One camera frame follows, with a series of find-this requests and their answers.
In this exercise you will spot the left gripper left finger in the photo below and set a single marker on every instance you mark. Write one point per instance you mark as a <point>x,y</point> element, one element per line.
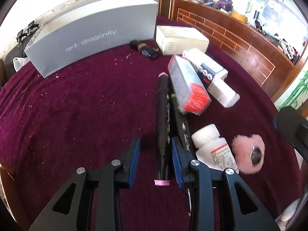
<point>71,206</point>

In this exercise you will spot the black charger on sofa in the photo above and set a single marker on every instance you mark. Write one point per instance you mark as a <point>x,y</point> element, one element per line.
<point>24,33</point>

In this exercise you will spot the pink fluffy hair clip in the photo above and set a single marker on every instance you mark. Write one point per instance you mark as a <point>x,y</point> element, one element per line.
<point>249,153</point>

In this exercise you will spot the wooden headboard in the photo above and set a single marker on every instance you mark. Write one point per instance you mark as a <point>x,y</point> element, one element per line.
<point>267,65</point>

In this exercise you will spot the cream cardboard box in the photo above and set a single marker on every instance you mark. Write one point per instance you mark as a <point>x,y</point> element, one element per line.
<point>173,40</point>

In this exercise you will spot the black marker yellow caps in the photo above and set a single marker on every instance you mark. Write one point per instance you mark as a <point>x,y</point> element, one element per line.
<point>182,126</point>

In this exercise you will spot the small black box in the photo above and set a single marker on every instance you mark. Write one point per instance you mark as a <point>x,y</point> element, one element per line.
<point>144,49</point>

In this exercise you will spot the white box red end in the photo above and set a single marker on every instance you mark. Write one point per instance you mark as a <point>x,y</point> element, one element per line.
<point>191,94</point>

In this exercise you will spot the white blue medicine box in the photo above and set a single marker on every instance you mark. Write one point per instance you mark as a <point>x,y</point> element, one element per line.
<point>206,68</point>

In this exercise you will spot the maroon bed blanket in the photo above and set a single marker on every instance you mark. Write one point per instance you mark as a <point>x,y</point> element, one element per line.
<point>86,114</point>

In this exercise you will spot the plain white bottle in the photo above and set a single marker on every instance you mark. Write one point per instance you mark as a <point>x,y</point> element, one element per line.
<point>224,94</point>

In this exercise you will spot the white pill bottle red label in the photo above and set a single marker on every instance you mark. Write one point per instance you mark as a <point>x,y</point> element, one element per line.
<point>212,149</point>

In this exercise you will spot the black marker pink caps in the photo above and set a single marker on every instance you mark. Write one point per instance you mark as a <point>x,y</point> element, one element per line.
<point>163,132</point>

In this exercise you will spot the white lotion bottle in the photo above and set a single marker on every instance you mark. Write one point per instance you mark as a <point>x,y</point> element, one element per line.
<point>288,212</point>

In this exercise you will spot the white plastic bag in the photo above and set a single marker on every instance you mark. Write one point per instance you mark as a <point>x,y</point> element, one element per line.
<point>19,62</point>

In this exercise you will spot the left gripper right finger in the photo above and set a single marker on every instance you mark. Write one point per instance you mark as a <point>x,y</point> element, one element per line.
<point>219,199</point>

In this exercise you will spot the black sofa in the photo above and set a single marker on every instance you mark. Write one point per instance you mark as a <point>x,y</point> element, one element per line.
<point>7,66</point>

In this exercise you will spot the large grey shoe box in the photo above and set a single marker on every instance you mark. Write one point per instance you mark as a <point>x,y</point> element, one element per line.
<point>89,29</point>

